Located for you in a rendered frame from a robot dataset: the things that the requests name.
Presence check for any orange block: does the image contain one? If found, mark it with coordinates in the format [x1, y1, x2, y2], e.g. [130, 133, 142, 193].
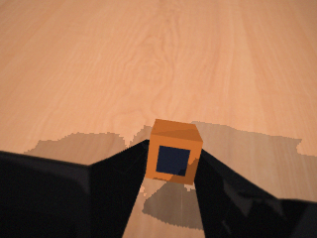
[146, 119, 203, 185]

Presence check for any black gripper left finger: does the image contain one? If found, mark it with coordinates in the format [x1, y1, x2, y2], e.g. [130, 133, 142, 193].
[0, 140, 150, 238]

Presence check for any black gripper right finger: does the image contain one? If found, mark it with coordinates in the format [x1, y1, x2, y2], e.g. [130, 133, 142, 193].
[194, 149, 317, 238]

